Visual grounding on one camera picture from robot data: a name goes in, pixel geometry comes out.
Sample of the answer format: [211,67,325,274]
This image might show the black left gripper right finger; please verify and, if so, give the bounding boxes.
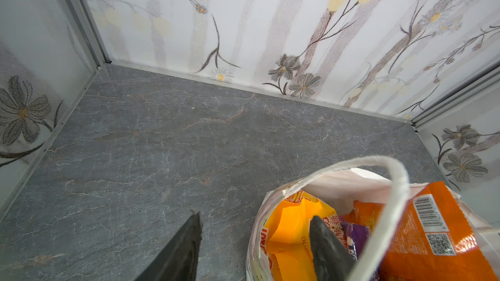
[309,216,355,281]

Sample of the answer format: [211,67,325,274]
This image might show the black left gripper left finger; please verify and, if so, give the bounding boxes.
[135,212,203,281]

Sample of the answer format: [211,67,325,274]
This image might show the purple candy packet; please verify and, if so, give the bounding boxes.
[341,222,370,261]

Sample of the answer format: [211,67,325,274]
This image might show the yellow snack packet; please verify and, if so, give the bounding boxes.
[260,191,337,280]

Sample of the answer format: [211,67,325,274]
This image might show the cartoon animal paper bag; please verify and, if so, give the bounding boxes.
[246,156,499,280]

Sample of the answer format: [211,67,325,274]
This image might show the orange red snack packet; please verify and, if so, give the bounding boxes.
[343,181,499,281]

